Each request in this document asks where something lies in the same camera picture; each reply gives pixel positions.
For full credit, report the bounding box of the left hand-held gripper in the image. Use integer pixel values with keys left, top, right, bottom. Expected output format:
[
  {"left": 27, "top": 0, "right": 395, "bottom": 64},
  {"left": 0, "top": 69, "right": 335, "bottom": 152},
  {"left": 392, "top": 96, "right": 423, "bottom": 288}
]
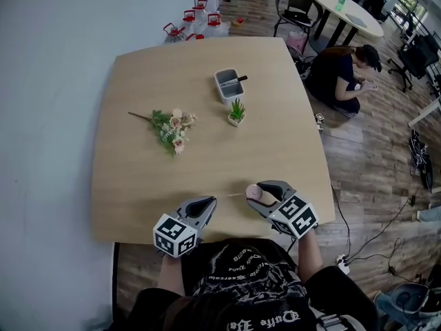
[{"left": 152, "top": 195, "right": 218, "bottom": 259}]

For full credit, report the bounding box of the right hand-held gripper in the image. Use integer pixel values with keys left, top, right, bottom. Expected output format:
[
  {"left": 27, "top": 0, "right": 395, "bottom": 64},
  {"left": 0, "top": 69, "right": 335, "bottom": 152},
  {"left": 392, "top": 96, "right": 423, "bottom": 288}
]
[{"left": 246, "top": 180, "right": 320, "bottom": 239}]

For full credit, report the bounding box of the pink round tape measure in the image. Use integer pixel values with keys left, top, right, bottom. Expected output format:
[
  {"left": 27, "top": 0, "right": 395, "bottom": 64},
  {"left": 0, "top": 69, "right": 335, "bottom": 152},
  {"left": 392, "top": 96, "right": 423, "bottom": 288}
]
[{"left": 214, "top": 183, "right": 265, "bottom": 201}]

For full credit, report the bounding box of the person's left forearm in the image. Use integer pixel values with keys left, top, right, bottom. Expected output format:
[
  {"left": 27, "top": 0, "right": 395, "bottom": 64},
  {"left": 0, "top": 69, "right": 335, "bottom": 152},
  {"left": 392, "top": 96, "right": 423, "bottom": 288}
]
[{"left": 157, "top": 253, "right": 187, "bottom": 294}]

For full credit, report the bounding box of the person's right forearm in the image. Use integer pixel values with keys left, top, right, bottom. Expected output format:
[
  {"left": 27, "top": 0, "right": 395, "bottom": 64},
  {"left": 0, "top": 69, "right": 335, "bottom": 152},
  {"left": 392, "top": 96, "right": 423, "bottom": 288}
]
[{"left": 296, "top": 231, "right": 325, "bottom": 284}]

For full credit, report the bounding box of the person's black printed shirt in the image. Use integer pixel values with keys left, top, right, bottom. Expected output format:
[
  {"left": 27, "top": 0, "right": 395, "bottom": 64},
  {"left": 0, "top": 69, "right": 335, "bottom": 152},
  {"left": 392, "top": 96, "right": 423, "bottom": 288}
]
[{"left": 127, "top": 238, "right": 380, "bottom": 331}]

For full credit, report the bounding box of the artificial pink flower bouquet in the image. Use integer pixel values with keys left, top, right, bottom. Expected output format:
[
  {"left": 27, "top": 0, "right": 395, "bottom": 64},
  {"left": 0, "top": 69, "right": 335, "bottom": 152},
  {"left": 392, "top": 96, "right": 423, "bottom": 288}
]
[{"left": 127, "top": 108, "right": 198, "bottom": 156}]

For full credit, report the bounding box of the small potted green plant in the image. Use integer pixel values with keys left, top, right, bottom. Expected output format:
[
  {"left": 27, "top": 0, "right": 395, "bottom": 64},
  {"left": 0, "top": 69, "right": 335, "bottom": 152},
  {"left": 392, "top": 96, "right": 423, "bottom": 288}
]
[{"left": 227, "top": 97, "right": 247, "bottom": 128}]

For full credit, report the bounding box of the white power strip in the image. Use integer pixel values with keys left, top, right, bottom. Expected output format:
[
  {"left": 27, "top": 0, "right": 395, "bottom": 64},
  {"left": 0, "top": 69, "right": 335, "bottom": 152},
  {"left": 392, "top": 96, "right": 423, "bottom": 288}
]
[{"left": 336, "top": 253, "right": 351, "bottom": 276}]

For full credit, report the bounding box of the grey white divided container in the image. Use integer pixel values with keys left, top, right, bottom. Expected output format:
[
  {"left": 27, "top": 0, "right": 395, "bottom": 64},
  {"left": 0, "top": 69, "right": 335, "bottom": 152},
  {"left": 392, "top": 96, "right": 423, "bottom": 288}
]
[{"left": 214, "top": 68, "right": 247, "bottom": 106}]

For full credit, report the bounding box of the pink bag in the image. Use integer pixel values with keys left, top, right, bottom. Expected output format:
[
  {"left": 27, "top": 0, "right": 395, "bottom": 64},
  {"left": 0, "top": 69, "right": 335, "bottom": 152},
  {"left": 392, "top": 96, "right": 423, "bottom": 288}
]
[{"left": 285, "top": 30, "right": 309, "bottom": 53}]

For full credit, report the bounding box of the long white-legged desk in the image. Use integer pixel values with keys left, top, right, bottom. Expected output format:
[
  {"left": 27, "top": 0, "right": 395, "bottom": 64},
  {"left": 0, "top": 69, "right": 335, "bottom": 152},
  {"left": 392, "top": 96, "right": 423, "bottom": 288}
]
[{"left": 407, "top": 97, "right": 441, "bottom": 128}]

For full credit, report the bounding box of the grey laptop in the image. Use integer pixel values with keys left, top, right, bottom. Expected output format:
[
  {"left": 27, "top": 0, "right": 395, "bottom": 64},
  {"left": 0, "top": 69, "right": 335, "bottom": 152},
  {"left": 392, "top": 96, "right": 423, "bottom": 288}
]
[{"left": 345, "top": 13, "right": 368, "bottom": 28}]

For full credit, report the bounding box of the black chair near round table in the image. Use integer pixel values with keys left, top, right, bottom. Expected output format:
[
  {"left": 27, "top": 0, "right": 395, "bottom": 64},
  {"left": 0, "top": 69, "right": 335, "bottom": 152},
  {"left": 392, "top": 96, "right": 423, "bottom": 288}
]
[{"left": 274, "top": 0, "right": 325, "bottom": 45}]

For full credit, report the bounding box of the black office chair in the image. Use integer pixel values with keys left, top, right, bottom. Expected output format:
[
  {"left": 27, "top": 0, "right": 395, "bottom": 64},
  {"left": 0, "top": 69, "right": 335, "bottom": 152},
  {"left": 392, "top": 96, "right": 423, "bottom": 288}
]
[
  {"left": 363, "top": 0, "right": 391, "bottom": 22},
  {"left": 387, "top": 34, "right": 440, "bottom": 93}
]

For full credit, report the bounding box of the round white table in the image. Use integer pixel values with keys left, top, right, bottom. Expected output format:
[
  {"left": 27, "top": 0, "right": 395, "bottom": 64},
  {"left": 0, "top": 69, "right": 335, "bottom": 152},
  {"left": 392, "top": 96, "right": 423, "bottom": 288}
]
[{"left": 307, "top": 0, "right": 384, "bottom": 48}]

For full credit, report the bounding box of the thick black cable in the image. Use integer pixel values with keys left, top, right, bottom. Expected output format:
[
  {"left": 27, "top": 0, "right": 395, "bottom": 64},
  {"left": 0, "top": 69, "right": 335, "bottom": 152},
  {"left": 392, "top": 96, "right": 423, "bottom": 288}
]
[{"left": 330, "top": 184, "right": 353, "bottom": 259}]

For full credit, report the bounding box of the thin black cable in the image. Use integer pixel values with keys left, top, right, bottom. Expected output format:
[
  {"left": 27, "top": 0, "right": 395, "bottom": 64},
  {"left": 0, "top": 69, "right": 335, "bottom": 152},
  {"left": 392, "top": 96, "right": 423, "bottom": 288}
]
[{"left": 347, "top": 184, "right": 425, "bottom": 265}]

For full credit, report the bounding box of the black-handled knife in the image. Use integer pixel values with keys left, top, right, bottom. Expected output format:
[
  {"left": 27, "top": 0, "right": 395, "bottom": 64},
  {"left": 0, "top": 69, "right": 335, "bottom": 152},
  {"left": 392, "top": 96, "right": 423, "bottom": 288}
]
[{"left": 220, "top": 75, "right": 249, "bottom": 87}]

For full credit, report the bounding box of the grey shoulder strap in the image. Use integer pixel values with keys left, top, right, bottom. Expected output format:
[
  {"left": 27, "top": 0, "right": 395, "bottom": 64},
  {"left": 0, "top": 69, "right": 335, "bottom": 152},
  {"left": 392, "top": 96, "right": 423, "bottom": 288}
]
[{"left": 316, "top": 314, "right": 347, "bottom": 331}]

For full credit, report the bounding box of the tangled black cable bundle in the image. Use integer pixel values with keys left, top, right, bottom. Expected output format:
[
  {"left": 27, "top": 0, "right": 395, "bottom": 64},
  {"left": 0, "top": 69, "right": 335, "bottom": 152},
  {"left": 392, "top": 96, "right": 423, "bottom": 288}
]
[{"left": 409, "top": 129, "right": 435, "bottom": 191}]

